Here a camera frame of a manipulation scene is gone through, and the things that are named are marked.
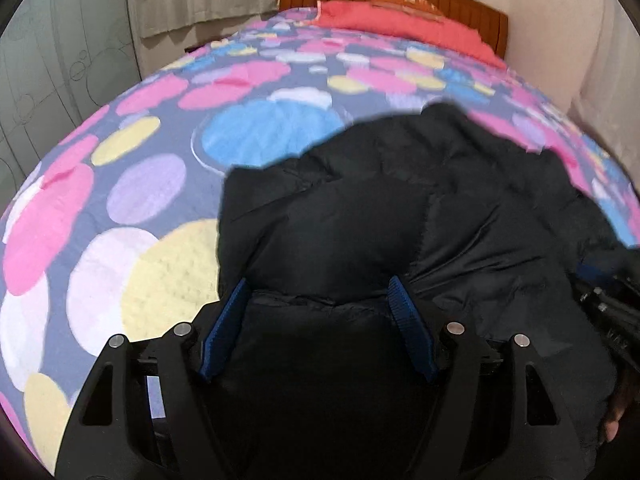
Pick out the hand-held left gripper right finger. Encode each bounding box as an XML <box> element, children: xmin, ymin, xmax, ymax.
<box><xmin>387</xmin><ymin>275</ymin><xmax>601</xmax><ymax>480</ymax></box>

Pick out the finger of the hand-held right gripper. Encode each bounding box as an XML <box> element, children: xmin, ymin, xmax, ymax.
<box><xmin>575</xmin><ymin>246</ymin><xmax>640</xmax><ymax>286</ymax></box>

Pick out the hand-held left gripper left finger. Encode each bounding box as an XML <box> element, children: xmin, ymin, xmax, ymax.
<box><xmin>52</xmin><ymin>277</ymin><xmax>251</xmax><ymax>480</ymax></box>

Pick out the black puffer jacket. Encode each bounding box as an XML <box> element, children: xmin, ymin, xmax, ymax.
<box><xmin>216</xmin><ymin>102</ymin><xmax>626</xmax><ymax>480</ymax></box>

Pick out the person's right hand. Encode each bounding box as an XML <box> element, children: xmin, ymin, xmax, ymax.
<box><xmin>600</xmin><ymin>375</ymin><xmax>628</xmax><ymax>443</ymax></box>

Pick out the polka dot bedspread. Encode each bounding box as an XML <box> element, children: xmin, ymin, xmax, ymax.
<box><xmin>0</xmin><ymin>7</ymin><xmax>640</xmax><ymax>476</ymax></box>

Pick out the white sheer curtain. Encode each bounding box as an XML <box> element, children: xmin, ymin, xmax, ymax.
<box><xmin>570</xmin><ymin>0</ymin><xmax>640</xmax><ymax>161</ymax></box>

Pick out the red pillow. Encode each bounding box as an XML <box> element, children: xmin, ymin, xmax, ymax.
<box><xmin>315</xmin><ymin>0</ymin><xmax>506</xmax><ymax>68</ymax></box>

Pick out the frosted glass wardrobe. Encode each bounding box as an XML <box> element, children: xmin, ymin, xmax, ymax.
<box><xmin>0</xmin><ymin>0</ymin><xmax>143</xmax><ymax>201</ymax></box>

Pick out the orange cushion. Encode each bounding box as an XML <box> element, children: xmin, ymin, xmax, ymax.
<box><xmin>370</xmin><ymin>0</ymin><xmax>446</xmax><ymax>23</ymax></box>

